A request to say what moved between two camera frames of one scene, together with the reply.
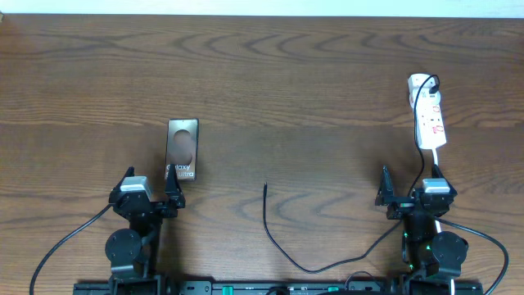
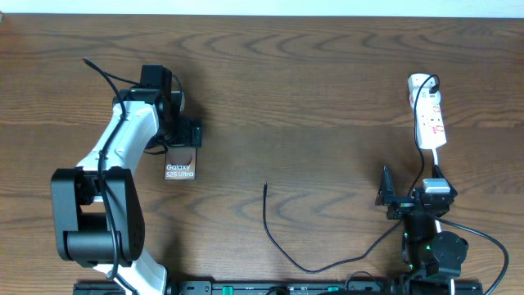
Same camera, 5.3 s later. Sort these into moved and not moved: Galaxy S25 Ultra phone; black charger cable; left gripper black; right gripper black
Moved: left gripper black
Not moved: Galaxy S25 Ultra phone; black charger cable; right gripper black
